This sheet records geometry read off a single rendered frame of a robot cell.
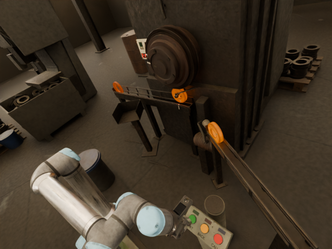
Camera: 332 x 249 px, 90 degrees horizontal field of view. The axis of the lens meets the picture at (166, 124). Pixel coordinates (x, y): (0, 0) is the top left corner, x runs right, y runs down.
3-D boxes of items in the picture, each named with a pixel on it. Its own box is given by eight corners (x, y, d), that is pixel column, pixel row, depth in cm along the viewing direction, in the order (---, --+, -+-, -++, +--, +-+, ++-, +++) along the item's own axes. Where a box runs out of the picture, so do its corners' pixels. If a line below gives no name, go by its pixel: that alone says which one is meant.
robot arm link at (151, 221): (141, 200, 61) (163, 212, 55) (158, 203, 70) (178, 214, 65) (130, 227, 58) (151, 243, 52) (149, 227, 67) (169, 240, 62)
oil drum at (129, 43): (145, 62, 468) (133, 27, 411) (160, 63, 432) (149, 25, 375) (130, 72, 441) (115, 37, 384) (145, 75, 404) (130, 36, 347)
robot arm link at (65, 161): (102, 230, 130) (38, 159, 95) (118, 210, 141) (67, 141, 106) (113, 240, 120) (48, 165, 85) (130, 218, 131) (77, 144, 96)
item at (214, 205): (215, 220, 140) (210, 190, 107) (229, 229, 133) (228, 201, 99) (208, 232, 134) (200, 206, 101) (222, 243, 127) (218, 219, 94)
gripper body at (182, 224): (169, 227, 80) (156, 227, 71) (178, 210, 82) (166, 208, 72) (182, 238, 75) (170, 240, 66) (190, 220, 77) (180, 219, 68)
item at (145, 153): (141, 145, 229) (118, 103, 183) (159, 143, 223) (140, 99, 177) (137, 157, 214) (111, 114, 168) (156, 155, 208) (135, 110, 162)
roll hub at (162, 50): (180, 86, 129) (153, 74, 142) (179, 51, 108) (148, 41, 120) (175, 90, 127) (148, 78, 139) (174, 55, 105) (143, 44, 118)
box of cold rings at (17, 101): (73, 103, 387) (49, 72, 337) (92, 110, 339) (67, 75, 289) (29, 133, 336) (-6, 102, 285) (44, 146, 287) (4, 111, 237)
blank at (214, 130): (216, 140, 126) (212, 142, 126) (209, 121, 124) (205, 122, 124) (226, 143, 111) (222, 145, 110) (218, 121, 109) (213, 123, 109)
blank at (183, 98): (171, 86, 151) (168, 88, 150) (184, 85, 140) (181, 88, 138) (177, 100, 159) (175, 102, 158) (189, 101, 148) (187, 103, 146)
